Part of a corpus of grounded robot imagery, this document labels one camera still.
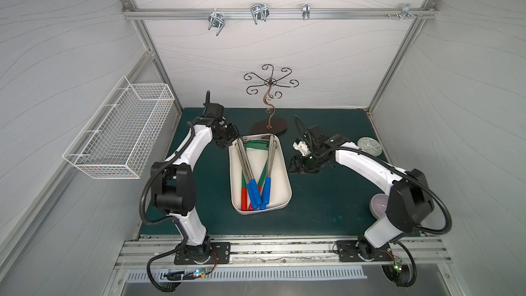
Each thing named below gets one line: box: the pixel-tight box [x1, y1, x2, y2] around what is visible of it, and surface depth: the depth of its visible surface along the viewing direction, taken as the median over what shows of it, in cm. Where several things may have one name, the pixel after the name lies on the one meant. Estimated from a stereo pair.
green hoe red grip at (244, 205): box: [240, 172, 248, 212], surface depth 87 cm
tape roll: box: [356, 136, 383, 157], surface depth 104 cm
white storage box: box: [228, 134, 293, 216], surface depth 95 cm
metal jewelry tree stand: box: [243, 64, 300, 135], surface depth 95 cm
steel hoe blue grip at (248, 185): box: [234, 139, 259, 211], surface depth 84 cm
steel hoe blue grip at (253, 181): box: [237, 137, 263, 209], surface depth 84 cm
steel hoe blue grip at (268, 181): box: [259, 134, 278, 211], surface depth 86 cm
